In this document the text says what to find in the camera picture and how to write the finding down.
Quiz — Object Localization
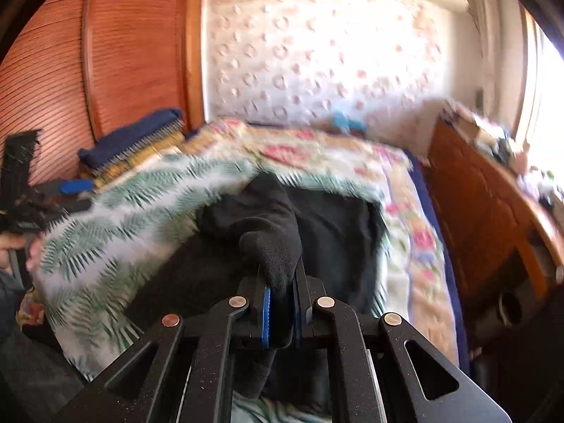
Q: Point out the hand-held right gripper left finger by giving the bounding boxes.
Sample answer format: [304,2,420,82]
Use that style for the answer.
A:
[50,273,273,423]

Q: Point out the black printed t-shirt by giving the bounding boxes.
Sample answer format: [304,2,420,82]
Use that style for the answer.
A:
[124,172,389,416]

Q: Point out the white lace window curtain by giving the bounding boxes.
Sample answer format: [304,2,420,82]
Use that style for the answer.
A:
[467,0,508,100]

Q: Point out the light blue cloth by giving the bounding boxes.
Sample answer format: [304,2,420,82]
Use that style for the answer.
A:
[330,111,367,134]

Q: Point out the cardboard box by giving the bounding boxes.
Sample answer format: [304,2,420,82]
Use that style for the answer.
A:
[456,115,488,141]

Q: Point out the person's dark clothing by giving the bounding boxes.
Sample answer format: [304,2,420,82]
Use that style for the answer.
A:
[0,269,91,423]

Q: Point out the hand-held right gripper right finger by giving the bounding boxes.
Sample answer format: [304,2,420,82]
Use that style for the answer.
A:
[293,264,513,423]

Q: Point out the leaf print bed sheet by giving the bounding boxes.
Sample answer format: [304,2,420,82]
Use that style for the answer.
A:
[33,146,385,423]

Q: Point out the dark blue bed sheet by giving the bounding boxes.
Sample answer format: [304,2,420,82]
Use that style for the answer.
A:
[403,150,471,373]

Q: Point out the person's left hand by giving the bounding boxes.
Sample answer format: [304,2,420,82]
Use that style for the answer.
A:
[0,233,44,275]

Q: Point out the circle-patterned sheer curtain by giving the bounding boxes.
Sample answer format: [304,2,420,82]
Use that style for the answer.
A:
[205,0,455,134]

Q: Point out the wooden slatted wardrobe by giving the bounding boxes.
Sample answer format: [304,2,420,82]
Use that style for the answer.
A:
[0,0,207,188]

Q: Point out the wooden cabinet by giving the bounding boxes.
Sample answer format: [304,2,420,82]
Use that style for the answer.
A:
[424,118,564,355]

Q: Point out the navy circle-patterned folded cloth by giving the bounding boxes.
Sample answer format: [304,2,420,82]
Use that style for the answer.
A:
[90,118,186,173]

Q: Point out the floral blanket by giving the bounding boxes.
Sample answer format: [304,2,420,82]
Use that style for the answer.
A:
[189,117,461,367]

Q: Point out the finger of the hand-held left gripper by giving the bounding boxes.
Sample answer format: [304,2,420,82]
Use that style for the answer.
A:
[39,197,94,216]
[33,178,96,197]

